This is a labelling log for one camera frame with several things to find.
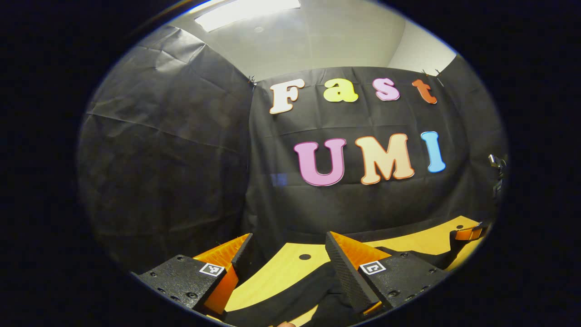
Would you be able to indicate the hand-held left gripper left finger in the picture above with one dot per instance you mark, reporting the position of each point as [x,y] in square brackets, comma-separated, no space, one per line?
[242,256]

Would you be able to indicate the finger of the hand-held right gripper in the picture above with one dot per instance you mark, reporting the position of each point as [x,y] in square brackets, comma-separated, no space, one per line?
[467,234]

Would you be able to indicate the black button shirt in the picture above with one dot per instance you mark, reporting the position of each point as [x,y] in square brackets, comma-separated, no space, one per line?
[308,295]

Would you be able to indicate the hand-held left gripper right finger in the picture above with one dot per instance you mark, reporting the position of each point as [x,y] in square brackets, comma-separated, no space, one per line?
[347,272]

